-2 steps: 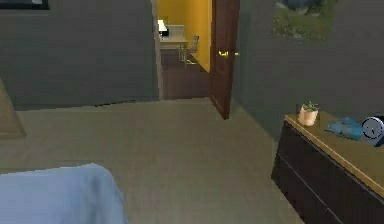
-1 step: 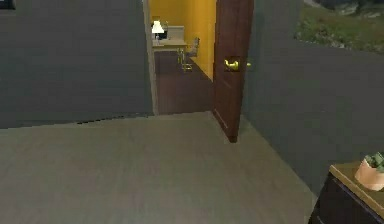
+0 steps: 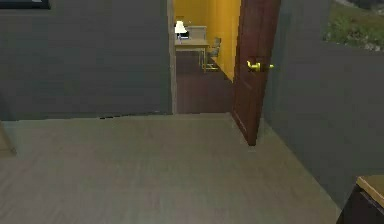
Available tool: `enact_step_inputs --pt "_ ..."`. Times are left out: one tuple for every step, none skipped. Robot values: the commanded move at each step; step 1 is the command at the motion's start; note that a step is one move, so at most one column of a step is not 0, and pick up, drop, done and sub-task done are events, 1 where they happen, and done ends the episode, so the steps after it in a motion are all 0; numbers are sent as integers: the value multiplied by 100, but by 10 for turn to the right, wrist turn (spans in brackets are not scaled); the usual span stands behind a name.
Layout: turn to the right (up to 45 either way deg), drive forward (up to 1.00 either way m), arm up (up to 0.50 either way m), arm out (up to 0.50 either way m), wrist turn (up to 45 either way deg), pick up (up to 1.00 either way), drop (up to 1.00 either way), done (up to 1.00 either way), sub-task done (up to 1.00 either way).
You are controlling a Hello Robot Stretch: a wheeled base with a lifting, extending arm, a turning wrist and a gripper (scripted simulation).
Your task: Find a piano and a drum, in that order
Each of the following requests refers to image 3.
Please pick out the grey office chair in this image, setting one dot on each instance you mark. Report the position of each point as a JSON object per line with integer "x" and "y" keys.
{"x": 214, "y": 52}

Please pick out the dark framed wall picture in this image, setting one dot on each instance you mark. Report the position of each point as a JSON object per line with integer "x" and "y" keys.
{"x": 24, "y": 3}

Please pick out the dark brown room door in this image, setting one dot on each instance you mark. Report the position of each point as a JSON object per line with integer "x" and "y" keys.
{"x": 253, "y": 40}

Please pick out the tan wooden desk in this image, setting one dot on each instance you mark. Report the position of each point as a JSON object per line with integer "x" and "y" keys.
{"x": 191, "y": 43}

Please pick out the window with green view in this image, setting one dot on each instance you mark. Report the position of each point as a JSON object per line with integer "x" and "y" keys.
{"x": 356, "y": 23}

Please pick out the white table lamp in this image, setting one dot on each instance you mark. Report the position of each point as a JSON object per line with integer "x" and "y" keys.
{"x": 180, "y": 28}

